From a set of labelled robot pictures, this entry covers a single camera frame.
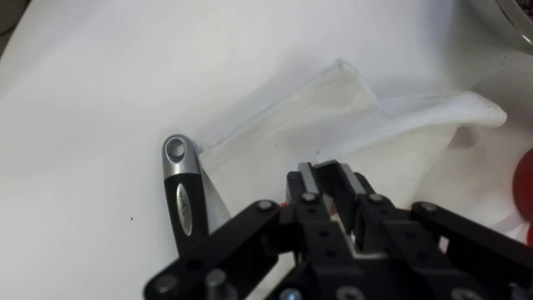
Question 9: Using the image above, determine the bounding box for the red plastic bowl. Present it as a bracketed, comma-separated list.
[511, 147, 533, 250]

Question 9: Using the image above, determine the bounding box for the black serving spoon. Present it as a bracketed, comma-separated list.
[161, 132, 211, 264]

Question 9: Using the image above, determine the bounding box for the stainless steel bowl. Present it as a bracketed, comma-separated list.
[469, 0, 533, 55]

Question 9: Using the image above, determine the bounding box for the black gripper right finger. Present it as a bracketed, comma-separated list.
[316, 160, 533, 300]

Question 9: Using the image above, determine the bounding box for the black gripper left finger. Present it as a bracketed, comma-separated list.
[143, 162, 363, 300]

